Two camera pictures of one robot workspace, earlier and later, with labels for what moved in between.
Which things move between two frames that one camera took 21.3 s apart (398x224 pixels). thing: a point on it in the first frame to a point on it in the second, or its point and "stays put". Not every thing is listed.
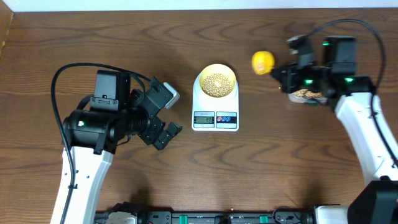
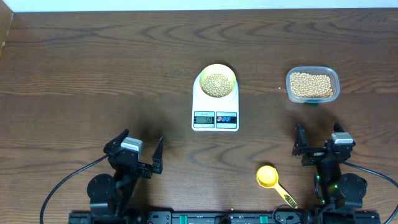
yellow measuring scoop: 262,62 to 267,177
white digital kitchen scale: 214,114 stays put
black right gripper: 286,80 to 314,154
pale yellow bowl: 217,80 stays put
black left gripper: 150,134 to 147,172
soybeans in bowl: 217,85 stays put
